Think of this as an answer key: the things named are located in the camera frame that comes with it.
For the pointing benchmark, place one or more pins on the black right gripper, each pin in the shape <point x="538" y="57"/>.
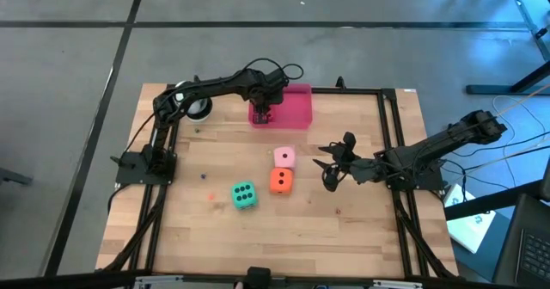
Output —
<point x="365" y="170"/>

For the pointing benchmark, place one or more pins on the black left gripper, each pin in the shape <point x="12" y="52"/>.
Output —
<point x="268" y="87"/>

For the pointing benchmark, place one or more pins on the pink foam die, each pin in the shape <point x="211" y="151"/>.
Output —
<point x="284" y="158"/>

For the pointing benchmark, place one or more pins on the orange foam die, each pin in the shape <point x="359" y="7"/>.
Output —
<point x="281" y="181"/>

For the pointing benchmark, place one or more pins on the teal foam die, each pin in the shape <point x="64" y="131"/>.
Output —
<point x="244" y="195"/>

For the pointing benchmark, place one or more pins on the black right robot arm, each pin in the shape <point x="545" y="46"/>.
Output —
<point x="429" y="149"/>

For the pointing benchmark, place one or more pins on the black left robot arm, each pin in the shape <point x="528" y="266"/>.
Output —
<point x="206" y="89"/>

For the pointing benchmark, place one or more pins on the pink plastic bin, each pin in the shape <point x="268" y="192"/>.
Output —
<point x="296" y="108"/>

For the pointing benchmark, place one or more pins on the white box blue logo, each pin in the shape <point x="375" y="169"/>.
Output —
<point x="468" y="229"/>

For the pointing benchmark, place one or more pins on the black laptop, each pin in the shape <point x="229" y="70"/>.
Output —
<point x="533" y="254"/>

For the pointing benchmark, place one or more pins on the black rig crossbar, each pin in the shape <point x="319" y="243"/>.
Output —
<point x="64" y="280"/>

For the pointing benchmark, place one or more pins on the grey furniture foot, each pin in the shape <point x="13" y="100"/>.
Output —
<point x="13" y="177"/>

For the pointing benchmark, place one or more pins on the black aluminium table frame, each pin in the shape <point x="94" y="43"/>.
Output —
<point x="344" y="90"/>

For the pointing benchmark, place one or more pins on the black desk leg frame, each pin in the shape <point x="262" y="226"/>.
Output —
<point x="494" y="90"/>

